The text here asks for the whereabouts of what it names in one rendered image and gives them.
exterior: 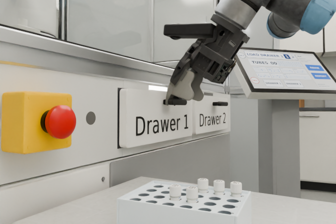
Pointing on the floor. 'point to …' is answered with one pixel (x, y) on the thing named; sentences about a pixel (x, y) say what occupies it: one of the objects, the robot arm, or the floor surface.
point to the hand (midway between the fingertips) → (171, 98)
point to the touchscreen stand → (279, 147)
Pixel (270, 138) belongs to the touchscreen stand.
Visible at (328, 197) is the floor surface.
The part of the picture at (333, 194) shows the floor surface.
